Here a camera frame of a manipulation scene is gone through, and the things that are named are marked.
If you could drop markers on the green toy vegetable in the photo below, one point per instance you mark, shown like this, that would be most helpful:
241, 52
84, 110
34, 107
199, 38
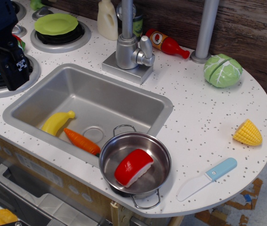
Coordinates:
36, 4

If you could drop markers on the yellow toy food piece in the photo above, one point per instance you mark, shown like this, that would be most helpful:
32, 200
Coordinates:
6, 217

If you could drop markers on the small steel pan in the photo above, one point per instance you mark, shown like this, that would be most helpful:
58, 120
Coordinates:
118, 147

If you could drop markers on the grey stove knob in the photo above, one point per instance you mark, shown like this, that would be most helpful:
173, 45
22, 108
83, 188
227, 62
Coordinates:
43, 11

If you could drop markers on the yellow toy banana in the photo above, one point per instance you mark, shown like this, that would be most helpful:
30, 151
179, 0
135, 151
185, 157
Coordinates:
56, 121

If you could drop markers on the green label toy can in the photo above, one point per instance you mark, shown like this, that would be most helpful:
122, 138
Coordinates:
138, 25

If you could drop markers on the rear left stove burner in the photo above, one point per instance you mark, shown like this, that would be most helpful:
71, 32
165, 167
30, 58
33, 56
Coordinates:
19, 10

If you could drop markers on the red toy ketchup bottle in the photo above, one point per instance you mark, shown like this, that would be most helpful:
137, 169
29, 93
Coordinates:
166, 44

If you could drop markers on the cream toy detergent bottle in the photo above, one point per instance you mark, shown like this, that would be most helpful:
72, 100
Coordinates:
107, 23

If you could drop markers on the orange toy carrot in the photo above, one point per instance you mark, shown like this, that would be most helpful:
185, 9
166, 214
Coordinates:
82, 142

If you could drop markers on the yellow toy corn piece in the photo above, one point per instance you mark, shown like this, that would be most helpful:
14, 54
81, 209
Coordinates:
247, 133

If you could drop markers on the silver toy sink basin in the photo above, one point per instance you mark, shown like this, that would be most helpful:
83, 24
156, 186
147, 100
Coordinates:
101, 105

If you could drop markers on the blue handled toy knife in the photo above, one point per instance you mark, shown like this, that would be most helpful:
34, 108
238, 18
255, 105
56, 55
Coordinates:
193, 185

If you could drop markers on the rear right stove burner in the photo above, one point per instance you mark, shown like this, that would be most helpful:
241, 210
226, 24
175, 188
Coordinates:
61, 43

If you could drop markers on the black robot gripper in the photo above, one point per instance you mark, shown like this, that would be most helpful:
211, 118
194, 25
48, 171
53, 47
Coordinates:
14, 65

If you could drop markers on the toy oven door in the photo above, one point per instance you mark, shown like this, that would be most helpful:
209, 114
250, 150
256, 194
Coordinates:
56, 211

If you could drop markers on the silver toy faucet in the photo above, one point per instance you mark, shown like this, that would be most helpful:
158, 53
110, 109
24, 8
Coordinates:
133, 59

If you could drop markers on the stove burner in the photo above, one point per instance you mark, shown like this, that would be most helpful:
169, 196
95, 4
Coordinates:
19, 10
34, 76
61, 43

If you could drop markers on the grey vertical pole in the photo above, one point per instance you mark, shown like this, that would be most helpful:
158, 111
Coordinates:
201, 53

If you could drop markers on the front left stove burner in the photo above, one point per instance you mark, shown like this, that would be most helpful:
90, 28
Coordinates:
34, 76

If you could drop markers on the red and white toy sushi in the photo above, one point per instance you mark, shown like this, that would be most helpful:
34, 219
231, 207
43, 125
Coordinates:
132, 167

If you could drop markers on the green toy cabbage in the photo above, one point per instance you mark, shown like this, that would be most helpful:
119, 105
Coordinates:
222, 71

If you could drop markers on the green toy plate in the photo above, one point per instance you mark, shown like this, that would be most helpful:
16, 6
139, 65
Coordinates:
56, 24

